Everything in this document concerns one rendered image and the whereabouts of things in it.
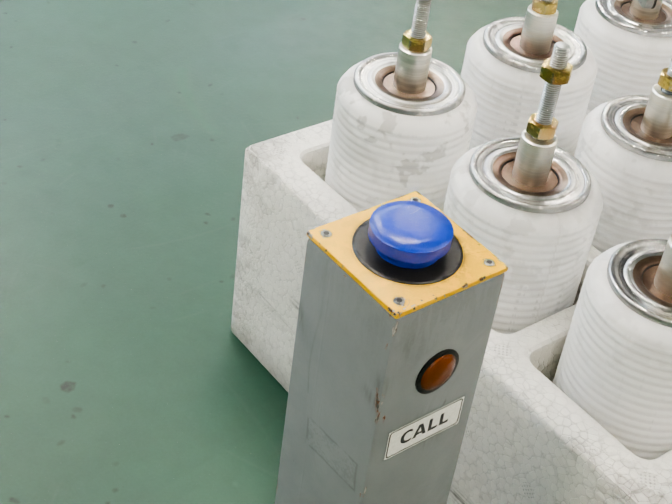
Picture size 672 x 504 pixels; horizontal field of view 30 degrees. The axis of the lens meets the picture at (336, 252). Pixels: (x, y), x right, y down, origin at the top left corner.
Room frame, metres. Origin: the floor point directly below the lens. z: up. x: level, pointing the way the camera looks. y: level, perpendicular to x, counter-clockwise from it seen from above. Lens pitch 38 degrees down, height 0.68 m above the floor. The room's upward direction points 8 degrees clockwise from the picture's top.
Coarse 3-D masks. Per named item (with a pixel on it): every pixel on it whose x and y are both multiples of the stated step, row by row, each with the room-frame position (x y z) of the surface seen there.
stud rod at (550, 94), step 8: (560, 48) 0.64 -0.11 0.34; (568, 48) 0.64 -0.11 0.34; (552, 56) 0.64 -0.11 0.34; (560, 56) 0.64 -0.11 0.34; (568, 56) 0.64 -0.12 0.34; (552, 64) 0.64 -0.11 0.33; (560, 64) 0.64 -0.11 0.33; (544, 88) 0.64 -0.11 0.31; (552, 88) 0.64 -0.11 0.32; (560, 88) 0.64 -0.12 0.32; (544, 96) 0.64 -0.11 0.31; (552, 96) 0.64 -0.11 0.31; (544, 104) 0.64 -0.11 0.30; (552, 104) 0.64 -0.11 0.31; (544, 112) 0.64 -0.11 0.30; (552, 112) 0.64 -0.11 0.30; (536, 120) 0.64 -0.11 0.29; (544, 120) 0.64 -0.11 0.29
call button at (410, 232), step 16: (384, 208) 0.48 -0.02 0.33; (400, 208) 0.48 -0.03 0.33; (416, 208) 0.49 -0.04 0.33; (432, 208) 0.49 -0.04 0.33; (384, 224) 0.47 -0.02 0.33; (400, 224) 0.47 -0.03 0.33; (416, 224) 0.47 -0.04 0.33; (432, 224) 0.47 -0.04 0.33; (448, 224) 0.48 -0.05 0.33; (384, 240) 0.46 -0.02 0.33; (400, 240) 0.46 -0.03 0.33; (416, 240) 0.46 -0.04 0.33; (432, 240) 0.46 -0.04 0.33; (448, 240) 0.47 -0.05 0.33; (384, 256) 0.46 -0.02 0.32; (400, 256) 0.45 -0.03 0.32; (416, 256) 0.45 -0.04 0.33; (432, 256) 0.46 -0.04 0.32
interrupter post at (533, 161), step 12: (528, 144) 0.64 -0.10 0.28; (540, 144) 0.64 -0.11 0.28; (552, 144) 0.64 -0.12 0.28; (516, 156) 0.64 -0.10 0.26; (528, 156) 0.64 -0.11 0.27; (540, 156) 0.63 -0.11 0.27; (552, 156) 0.64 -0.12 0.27; (516, 168) 0.64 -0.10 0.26; (528, 168) 0.63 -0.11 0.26; (540, 168) 0.63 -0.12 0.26; (516, 180) 0.64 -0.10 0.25; (528, 180) 0.63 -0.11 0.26; (540, 180) 0.64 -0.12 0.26
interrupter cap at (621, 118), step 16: (624, 96) 0.75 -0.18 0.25; (640, 96) 0.75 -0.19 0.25; (608, 112) 0.73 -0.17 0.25; (624, 112) 0.73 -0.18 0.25; (640, 112) 0.74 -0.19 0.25; (608, 128) 0.71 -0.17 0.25; (624, 128) 0.71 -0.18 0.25; (640, 128) 0.72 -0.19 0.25; (624, 144) 0.69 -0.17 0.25; (640, 144) 0.70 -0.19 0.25; (656, 144) 0.70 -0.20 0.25
